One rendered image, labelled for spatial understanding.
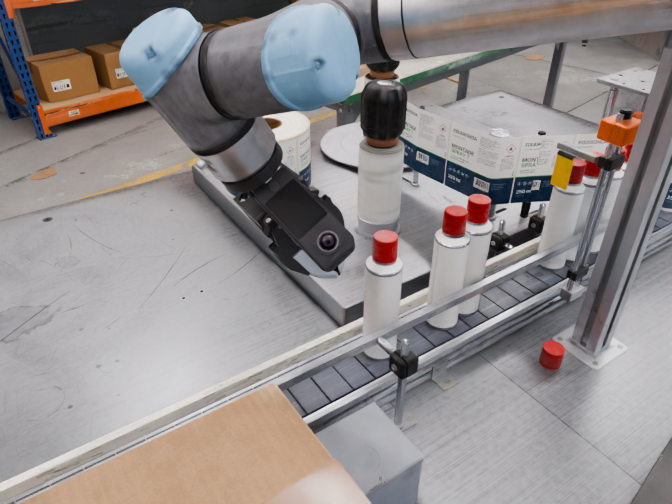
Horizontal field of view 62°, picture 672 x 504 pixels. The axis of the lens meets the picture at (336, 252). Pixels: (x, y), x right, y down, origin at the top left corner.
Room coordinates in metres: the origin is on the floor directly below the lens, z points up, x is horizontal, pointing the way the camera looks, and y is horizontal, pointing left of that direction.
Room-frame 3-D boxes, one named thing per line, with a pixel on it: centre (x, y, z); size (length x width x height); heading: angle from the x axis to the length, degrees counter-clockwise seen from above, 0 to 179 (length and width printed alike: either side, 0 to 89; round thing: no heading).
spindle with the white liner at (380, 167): (0.97, -0.08, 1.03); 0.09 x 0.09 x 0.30
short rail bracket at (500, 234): (0.88, -0.31, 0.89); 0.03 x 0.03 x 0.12; 34
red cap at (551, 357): (0.64, -0.34, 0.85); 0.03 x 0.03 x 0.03
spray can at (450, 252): (0.69, -0.17, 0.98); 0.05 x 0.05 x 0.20
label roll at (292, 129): (1.17, 0.16, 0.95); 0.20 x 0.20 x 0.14
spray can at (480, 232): (0.72, -0.21, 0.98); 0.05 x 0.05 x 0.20
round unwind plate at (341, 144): (1.37, -0.11, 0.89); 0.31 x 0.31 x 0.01
